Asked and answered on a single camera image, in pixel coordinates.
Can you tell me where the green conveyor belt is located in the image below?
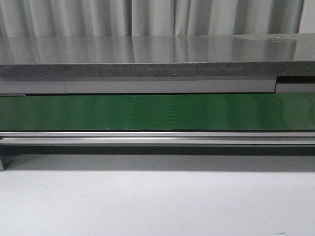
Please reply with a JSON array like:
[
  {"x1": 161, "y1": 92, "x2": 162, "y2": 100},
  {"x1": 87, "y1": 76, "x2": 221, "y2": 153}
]
[{"x1": 0, "y1": 93, "x2": 315, "y2": 131}]

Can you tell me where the grey stone counter slab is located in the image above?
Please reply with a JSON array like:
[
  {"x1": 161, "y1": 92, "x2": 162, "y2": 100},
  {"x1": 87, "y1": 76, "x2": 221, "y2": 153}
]
[{"x1": 0, "y1": 33, "x2": 315, "y2": 78}]

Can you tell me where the grey panel under counter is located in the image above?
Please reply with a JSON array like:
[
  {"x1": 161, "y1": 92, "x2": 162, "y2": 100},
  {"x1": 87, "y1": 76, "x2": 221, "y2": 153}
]
[{"x1": 0, "y1": 76, "x2": 315, "y2": 95}]

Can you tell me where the white pleated curtain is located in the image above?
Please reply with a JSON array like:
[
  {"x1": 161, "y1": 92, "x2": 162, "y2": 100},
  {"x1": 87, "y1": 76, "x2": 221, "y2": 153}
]
[{"x1": 0, "y1": 0, "x2": 315, "y2": 37}]

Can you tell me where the aluminium conveyor side rail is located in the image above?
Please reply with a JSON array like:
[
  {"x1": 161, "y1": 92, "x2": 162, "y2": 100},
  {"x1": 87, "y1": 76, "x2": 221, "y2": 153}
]
[{"x1": 0, "y1": 131, "x2": 315, "y2": 172}]

